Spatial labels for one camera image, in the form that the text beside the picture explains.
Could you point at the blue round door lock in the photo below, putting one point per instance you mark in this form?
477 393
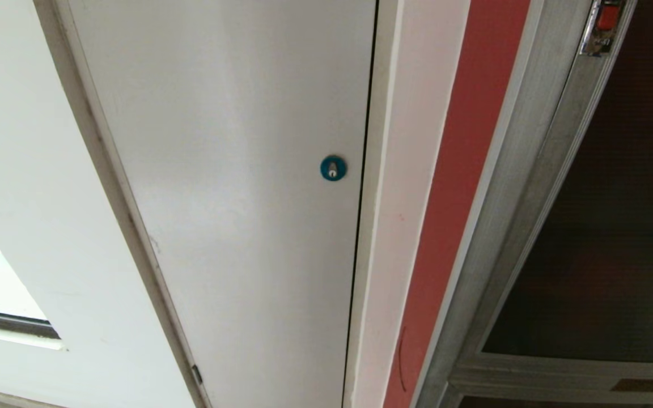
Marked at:
333 168

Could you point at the white metal door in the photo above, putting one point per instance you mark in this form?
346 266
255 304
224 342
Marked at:
236 198

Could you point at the small black door hinge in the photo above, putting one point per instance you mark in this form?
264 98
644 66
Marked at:
196 374

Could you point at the silver framed glass cabinet door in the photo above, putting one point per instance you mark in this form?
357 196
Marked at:
587 226

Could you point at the red and silver door latch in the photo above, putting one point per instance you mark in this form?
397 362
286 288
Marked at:
603 27

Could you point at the dark window frame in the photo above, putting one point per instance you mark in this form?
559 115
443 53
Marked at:
9 323

